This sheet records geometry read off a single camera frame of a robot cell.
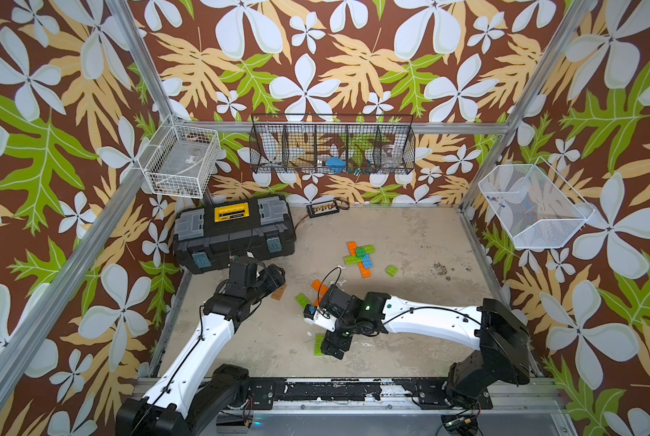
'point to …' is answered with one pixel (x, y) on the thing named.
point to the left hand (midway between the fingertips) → (279, 272)
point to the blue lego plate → (367, 262)
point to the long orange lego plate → (365, 272)
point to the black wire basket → (336, 144)
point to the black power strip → (324, 208)
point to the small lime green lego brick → (391, 271)
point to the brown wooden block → (278, 293)
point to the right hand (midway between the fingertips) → (325, 334)
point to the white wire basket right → (535, 204)
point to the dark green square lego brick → (359, 252)
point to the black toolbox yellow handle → (260, 226)
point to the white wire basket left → (181, 160)
